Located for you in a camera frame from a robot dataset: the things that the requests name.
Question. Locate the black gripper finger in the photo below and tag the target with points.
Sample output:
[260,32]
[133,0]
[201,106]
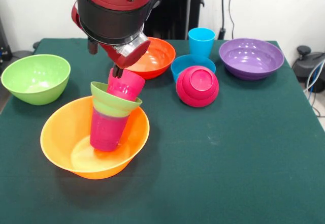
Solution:
[92,47]
[117,72]

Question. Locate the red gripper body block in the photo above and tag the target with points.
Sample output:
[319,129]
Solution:
[134,56]

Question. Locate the pink cup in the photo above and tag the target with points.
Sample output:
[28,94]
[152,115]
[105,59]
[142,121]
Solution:
[127,87]

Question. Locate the small green bowl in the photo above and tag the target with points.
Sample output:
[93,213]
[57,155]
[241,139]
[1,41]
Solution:
[106,104]

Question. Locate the purple cup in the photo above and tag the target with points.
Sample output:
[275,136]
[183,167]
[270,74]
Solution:
[106,132]

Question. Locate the pink bowl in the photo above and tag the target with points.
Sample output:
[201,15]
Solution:
[198,87]

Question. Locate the large orange bowl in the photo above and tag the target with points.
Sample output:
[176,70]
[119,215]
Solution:
[58,137]

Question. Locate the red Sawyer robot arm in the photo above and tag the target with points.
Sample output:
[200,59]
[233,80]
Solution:
[114,8]

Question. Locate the red bowl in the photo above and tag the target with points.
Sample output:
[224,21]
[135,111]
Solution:
[157,59]

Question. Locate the blue bowl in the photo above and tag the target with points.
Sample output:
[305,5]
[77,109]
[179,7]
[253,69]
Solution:
[179,62]

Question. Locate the large green bowl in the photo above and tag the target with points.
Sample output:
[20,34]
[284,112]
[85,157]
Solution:
[35,79]

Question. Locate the blue cup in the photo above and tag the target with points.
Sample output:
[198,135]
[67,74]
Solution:
[201,43]

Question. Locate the black equipment box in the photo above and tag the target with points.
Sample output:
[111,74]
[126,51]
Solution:
[3,43]

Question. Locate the purple bowl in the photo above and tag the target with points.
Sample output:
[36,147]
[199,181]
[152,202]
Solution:
[251,59]

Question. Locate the dark green tablecloth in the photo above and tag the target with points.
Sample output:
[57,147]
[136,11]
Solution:
[215,145]

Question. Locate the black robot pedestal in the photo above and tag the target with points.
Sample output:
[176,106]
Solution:
[175,8]

